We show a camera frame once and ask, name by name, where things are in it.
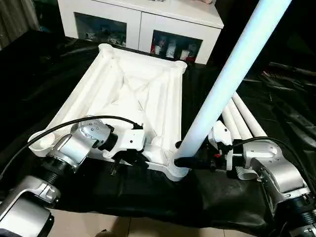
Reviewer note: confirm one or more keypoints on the white plastic table top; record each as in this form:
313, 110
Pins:
138, 81

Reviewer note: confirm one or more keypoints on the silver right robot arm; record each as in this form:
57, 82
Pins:
279, 177

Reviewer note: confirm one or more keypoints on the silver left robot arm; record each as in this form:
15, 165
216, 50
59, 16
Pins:
74, 145

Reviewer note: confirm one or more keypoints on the black table mat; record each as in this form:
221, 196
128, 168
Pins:
160, 197

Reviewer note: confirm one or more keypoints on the white glass-door cabinet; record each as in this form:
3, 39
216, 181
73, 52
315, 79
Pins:
140, 19

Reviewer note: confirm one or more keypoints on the grey curtain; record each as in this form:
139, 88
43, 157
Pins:
17, 22

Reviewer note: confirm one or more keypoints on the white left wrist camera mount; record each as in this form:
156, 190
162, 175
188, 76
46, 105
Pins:
130, 140

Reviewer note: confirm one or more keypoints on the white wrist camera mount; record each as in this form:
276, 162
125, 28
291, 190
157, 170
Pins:
130, 140
219, 134

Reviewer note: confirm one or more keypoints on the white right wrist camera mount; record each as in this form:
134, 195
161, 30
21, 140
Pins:
219, 134

